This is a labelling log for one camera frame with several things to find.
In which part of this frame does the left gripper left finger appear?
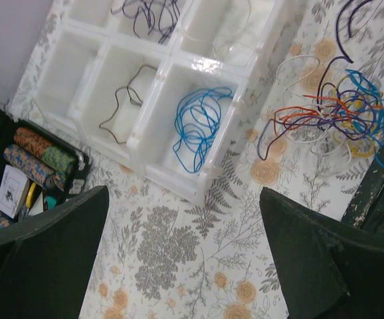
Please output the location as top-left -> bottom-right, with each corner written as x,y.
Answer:
0,186 -> 109,318

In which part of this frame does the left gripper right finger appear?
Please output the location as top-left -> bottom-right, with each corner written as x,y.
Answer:
260,187 -> 384,318

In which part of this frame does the colourful wire bundle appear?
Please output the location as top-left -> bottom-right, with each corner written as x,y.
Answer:
257,0 -> 384,177

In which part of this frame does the brown wire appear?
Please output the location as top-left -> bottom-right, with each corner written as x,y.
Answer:
98,63 -> 159,145

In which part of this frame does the blue wire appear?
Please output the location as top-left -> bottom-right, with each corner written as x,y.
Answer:
172,86 -> 234,174

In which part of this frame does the white compartment tray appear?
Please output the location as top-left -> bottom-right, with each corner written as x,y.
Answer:
9,0 -> 292,205

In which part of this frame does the white playing card deck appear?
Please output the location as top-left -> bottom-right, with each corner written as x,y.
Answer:
0,165 -> 29,219

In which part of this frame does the green poker chip stack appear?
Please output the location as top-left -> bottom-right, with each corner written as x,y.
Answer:
42,146 -> 76,175

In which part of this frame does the orange poker chip stack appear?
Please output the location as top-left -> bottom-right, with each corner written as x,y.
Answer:
14,128 -> 52,159

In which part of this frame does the black poker chip case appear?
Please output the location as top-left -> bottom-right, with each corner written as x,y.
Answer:
0,102 -> 92,233

